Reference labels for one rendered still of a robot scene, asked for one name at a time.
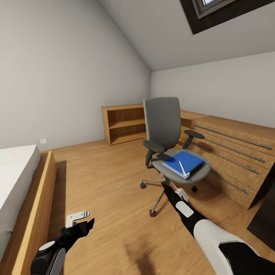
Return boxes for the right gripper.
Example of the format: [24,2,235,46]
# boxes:
[162,183,180,204]

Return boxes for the folder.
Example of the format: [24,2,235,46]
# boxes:
[163,151,205,179]

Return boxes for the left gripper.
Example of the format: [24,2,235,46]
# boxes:
[60,218,95,247]

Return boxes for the swivel chair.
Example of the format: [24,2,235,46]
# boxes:
[140,97,211,216]

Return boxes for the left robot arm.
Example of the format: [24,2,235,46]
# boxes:
[30,211,95,275]

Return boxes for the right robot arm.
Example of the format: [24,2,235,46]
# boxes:
[162,183,275,275]

